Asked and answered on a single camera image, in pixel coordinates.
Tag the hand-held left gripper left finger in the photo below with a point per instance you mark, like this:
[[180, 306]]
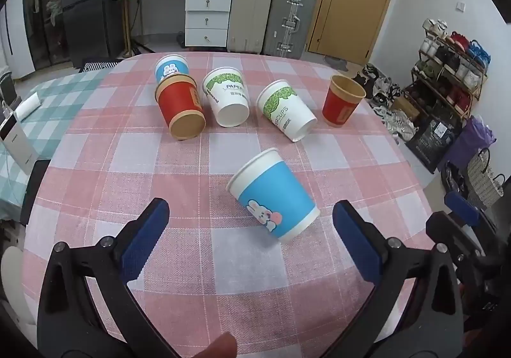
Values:
[[141, 238]]

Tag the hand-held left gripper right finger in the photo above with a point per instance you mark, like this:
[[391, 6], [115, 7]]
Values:
[[357, 238]]

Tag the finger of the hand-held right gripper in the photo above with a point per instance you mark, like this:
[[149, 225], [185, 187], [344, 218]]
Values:
[[461, 206]]

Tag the blue rabbit paper cup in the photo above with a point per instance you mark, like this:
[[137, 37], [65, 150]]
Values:
[[273, 196], [171, 68]]

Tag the red paper cup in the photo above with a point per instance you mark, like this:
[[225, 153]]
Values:
[[341, 100], [179, 106]]

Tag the white green-leaf paper cup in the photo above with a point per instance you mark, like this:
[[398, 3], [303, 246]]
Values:
[[285, 110], [227, 96]]

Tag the person's left hand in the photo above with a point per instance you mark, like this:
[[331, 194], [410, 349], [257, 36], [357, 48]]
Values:
[[217, 347]]

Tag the woven checked handbag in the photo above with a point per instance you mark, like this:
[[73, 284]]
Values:
[[485, 180]]

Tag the purple bag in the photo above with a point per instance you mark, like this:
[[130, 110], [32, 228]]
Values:
[[473, 140]]

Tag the black plastic bag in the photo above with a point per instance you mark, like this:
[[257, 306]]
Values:
[[433, 138]]

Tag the pink checked tablecloth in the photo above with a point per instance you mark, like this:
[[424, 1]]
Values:
[[199, 166]]

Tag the cardboard box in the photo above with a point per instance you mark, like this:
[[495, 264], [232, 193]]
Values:
[[405, 107]]

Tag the pile of shoes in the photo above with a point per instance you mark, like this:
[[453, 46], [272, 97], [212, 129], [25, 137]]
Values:
[[385, 98]]

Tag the shoe rack with shoes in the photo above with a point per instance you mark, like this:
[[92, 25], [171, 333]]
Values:
[[451, 62]]

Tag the white box-shaped device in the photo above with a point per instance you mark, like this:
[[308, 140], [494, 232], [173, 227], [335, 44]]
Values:
[[14, 138]]

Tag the green checked cloth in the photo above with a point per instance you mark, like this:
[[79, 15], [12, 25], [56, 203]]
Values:
[[48, 102]]

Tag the white paper roll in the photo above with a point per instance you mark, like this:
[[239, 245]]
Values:
[[27, 105]]

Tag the grey door mat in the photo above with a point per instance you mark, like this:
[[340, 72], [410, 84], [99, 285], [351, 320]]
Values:
[[335, 61]]

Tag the black white striped mat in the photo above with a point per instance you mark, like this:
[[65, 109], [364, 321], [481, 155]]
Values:
[[98, 64]]

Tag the silver suitcase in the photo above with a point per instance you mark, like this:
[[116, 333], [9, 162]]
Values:
[[290, 20]]

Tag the white drawer cabinet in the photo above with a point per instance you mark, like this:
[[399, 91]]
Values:
[[207, 18]]

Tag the wooden door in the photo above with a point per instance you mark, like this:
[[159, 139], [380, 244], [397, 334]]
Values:
[[351, 2]]

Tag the beige suitcase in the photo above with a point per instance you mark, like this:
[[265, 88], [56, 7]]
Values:
[[249, 12]]

